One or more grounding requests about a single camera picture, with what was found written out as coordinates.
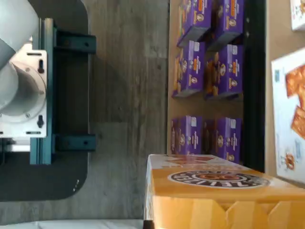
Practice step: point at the brown wooden shelf board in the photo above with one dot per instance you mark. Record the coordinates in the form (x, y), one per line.
(278, 35)
(188, 107)

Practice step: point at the black metal shelf rack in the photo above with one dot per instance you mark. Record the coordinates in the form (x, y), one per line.
(253, 71)

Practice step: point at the dark teal metal mounting frame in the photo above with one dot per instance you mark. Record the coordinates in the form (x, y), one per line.
(46, 35)

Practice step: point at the blue white pretzel crackers box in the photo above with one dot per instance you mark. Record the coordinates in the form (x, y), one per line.
(297, 16)

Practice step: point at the black rounded base platform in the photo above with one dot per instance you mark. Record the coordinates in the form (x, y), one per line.
(71, 95)

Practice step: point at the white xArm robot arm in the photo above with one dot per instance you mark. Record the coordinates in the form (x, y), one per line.
(21, 95)

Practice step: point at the purple macaroni box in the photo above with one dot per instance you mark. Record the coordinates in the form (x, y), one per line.
(188, 136)
(226, 71)
(228, 21)
(190, 69)
(226, 140)
(195, 19)

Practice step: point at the yellow white pretzel crackers box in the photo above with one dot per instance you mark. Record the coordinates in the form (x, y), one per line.
(214, 207)
(288, 107)

